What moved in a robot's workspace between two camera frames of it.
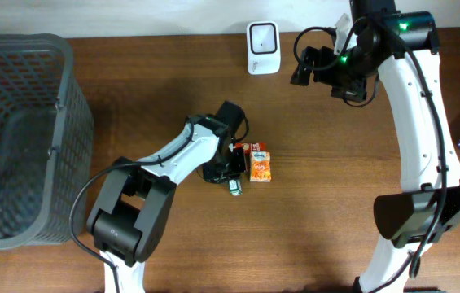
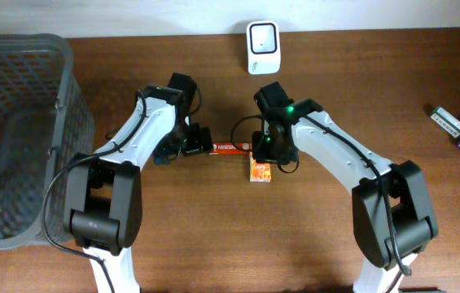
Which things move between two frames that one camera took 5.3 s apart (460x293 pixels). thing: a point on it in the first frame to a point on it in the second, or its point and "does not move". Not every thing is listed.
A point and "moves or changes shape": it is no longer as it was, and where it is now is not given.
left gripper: [225, 172] to [194, 139]
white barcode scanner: [263, 47] does not move
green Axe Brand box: [235, 187] moves or changes shape
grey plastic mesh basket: [31, 142] does not move
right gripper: [308, 66] to [259, 146]
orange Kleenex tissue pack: [260, 166] does not move
